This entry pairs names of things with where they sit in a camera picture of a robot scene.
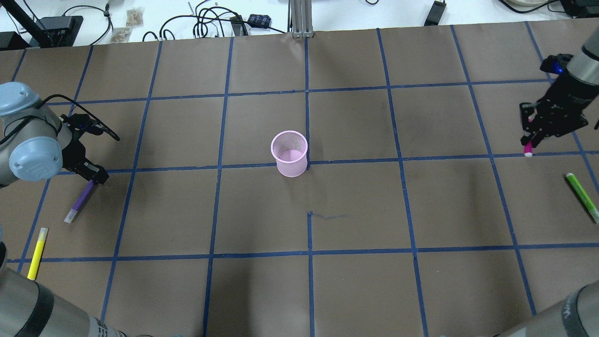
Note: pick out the green highlighter pen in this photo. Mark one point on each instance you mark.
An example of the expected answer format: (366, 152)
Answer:
(583, 197)

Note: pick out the black power adapter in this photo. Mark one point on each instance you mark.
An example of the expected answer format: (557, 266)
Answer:
(435, 13)

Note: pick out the black camera stand base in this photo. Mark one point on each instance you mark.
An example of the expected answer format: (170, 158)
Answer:
(61, 30)

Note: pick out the blue checkered adapter box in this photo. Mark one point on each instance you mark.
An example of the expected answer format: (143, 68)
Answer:
(259, 21)

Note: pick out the purple pen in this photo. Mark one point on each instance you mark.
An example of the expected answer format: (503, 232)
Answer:
(79, 203)

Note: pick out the pink mesh cup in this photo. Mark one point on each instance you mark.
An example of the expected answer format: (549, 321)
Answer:
(290, 149)

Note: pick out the yellow highlighter pen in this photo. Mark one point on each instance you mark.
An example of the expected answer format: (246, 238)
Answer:
(38, 253)

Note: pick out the small snack bag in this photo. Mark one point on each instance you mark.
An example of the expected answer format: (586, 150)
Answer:
(134, 17)
(120, 35)

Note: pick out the pink pen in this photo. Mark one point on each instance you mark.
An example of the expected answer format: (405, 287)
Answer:
(527, 136)

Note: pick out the aluminium frame post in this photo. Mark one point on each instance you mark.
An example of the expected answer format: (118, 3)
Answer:
(301, 18)

